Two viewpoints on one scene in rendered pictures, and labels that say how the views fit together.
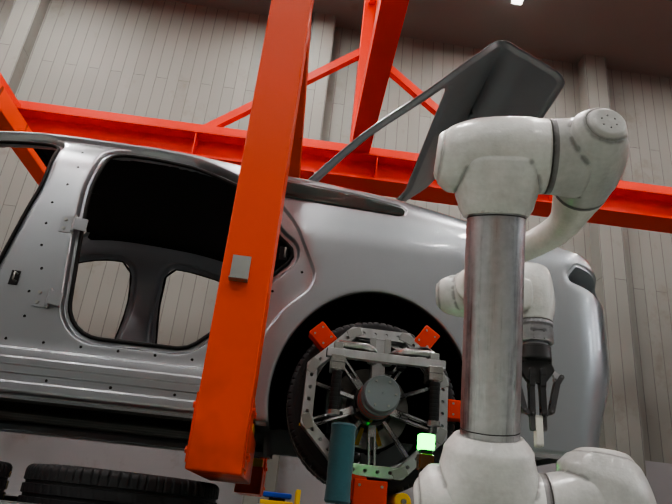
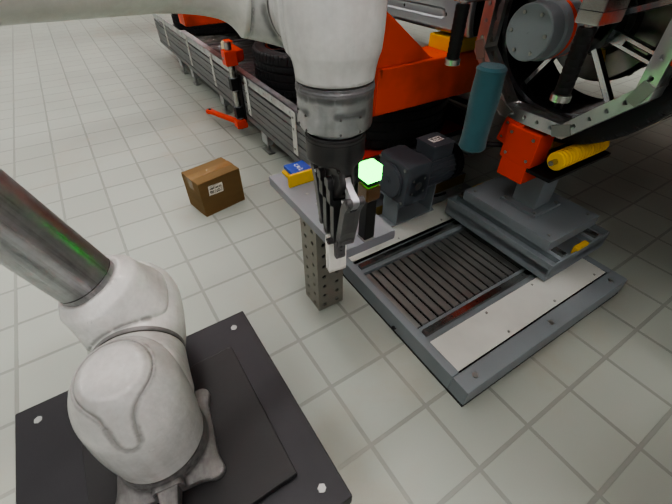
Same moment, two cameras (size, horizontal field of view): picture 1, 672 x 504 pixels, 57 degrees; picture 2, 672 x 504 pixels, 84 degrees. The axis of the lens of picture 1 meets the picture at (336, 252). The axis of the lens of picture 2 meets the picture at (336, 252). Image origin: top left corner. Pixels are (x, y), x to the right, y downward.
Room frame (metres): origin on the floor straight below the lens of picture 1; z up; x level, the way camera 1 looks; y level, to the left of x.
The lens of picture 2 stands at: (1.23, -0.89, 1.06)
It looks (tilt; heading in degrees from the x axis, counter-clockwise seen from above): 42 degrees down; 61
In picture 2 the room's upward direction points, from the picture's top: straight up
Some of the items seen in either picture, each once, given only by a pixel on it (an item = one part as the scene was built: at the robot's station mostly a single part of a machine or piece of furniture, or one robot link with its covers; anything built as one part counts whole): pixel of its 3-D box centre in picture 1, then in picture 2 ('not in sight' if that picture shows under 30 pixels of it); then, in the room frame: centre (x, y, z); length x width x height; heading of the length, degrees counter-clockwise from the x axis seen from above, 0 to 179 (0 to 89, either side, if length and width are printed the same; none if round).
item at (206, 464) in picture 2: not in sight; (165, 453); (1.09, -0.52, 0.34); 0.22 x 0.18 x 0.06; 85
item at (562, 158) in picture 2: (396, 502); (579, 151); (2.44, -0.32, 0.51); 0.29 x 0.06 x 0.06; 3
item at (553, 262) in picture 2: not in sight; (521, 221); (2.50, -0.20, 0.13); 0.50 x 0.36 x 0.10; 93
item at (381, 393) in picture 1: (378, 398); (553, 28); (2.26, -0.21, 0.85); 0.21 x 0.14 x 0.14; 3
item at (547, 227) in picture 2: not in sight; (538, 181); (2.50, -0.20, 0.32); 0.40 x 0.30 x 0.28; 93
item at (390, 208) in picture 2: not in sight; (426, 179); (2.22, 0.10, 0.26); 0.42 x 0.18 x 0.35; 3
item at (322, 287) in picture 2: not in sight; (322, 255); (1.65, -0.06, 0.21); 0.10 x 0.10 x 0.42; 3
